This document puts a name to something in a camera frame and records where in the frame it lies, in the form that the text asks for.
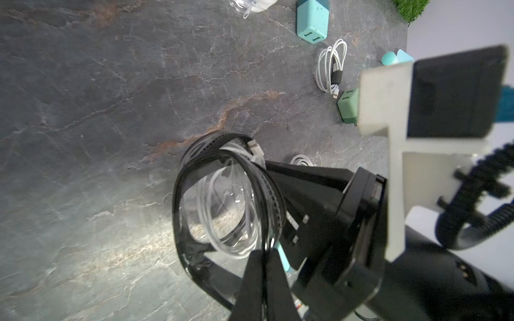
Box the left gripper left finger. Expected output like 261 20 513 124
229 250 263 321

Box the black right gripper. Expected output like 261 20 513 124
266 161 388 320

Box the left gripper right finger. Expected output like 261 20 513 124
264 249 301 321

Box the white cable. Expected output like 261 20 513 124
194 139 268 258
314 38 349 100
288 154 317 168

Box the teal charger block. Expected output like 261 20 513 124
274 242 291 273
296 0 330 44

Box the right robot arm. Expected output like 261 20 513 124
266 143 513 320

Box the green charger block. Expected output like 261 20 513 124
337 88 359 126

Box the teal garden trowel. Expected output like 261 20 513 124
381 49 415 66

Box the green artificial grass mat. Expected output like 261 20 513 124
392 0 430 24

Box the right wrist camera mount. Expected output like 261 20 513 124
357 45 513 261

